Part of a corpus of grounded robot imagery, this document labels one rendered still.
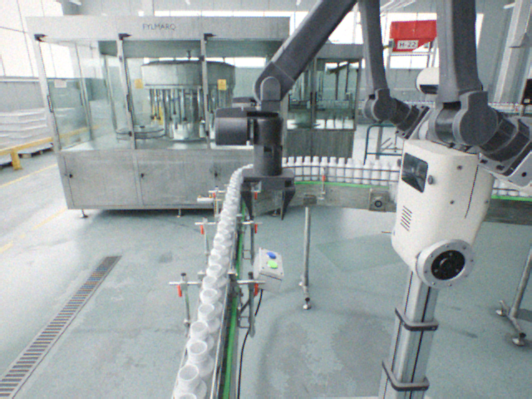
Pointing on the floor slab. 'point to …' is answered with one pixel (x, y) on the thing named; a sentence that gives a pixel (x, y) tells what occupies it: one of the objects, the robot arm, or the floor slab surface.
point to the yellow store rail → (22, 150)
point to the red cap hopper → (416, 38)
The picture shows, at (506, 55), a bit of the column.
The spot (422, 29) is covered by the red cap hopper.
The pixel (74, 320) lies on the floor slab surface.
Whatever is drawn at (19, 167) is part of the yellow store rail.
